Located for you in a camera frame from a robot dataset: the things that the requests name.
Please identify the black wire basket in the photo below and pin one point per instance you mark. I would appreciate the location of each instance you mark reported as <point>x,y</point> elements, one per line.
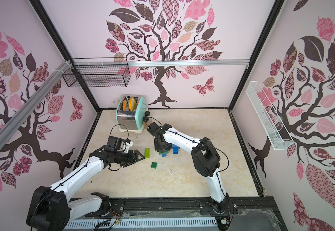
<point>114,73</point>

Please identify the mint green toaster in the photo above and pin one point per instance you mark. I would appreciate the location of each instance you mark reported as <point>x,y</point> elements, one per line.
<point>130,112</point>

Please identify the aluminium rail wall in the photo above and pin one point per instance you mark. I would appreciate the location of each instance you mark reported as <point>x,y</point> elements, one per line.
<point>28,107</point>
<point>219,62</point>

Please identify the aluminium rail left wall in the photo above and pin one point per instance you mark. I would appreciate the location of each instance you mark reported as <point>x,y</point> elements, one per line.
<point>28,107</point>

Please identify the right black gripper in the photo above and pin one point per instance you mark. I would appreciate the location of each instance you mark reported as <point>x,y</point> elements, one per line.
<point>161,145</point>

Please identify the light blue long lego brick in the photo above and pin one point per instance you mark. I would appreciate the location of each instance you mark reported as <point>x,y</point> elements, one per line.
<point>175,148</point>

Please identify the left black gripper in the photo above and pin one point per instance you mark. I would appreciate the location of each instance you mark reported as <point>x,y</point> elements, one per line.
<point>130,160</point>

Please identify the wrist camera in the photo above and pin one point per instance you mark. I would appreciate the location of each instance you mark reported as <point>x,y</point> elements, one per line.
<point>116,144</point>
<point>155,130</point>

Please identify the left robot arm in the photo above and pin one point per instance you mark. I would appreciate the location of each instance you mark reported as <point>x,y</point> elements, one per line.
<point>52,207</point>

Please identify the white cable duct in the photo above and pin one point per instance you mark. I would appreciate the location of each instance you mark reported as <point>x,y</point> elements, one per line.
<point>140,224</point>

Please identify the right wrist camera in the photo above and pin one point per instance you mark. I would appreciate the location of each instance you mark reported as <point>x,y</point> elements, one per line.
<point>155,130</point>

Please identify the dark green long lego brick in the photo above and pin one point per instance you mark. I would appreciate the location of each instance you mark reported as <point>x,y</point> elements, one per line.
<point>163,152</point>

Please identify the aluminium rail back wall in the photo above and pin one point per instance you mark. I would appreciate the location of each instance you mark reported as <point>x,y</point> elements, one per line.
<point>219,62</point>

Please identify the lime green long lego brick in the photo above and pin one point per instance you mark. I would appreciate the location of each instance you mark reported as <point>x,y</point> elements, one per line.
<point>147,153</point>

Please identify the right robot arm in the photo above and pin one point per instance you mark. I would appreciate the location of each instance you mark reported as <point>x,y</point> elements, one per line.
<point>204,155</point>

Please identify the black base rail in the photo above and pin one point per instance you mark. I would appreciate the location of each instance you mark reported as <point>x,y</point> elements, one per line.
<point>200,205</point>

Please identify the white wire shelf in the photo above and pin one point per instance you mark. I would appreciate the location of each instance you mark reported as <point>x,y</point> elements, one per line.
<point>262,101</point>

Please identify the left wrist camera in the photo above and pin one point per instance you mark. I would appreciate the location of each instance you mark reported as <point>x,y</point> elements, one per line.
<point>116,144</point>

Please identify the dark green square lego brick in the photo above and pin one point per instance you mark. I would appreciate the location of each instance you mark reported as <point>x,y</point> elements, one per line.
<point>154,165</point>

